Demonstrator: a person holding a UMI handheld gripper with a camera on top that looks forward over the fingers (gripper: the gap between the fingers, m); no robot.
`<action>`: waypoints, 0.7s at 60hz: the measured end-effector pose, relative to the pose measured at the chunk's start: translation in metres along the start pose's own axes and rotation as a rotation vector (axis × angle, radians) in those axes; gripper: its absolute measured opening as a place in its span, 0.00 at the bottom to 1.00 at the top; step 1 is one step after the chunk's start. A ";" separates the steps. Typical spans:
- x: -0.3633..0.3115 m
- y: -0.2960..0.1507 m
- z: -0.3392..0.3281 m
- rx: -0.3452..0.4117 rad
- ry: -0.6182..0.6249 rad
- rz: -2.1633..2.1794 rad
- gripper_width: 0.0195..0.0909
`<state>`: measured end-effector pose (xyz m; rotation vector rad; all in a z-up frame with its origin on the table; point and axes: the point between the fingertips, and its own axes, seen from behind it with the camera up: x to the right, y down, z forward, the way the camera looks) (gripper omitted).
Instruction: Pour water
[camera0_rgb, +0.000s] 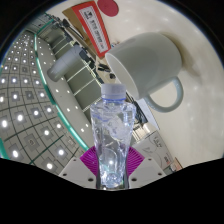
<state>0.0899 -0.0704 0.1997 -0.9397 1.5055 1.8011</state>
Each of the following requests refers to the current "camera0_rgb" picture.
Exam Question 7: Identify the recessed ceiling lights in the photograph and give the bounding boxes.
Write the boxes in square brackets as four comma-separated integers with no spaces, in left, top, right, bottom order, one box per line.
[0,29,92,172]

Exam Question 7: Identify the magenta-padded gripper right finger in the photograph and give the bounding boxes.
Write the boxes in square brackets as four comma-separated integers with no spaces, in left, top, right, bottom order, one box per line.
[125,146,168,188]

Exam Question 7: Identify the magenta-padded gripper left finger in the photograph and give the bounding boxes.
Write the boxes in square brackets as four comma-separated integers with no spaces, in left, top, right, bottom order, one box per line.
[57,146,100,188]

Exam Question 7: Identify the open brown box red side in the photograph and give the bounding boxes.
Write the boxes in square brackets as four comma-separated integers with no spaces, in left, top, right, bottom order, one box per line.
[62,0,113,60]

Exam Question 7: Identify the clear plastic water bottle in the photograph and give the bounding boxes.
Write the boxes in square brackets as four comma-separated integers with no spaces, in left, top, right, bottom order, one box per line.
[89,82,137,188]

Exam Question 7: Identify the white ceramic mug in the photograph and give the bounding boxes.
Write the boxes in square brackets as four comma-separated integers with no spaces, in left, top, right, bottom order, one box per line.
[104,31,185,114]

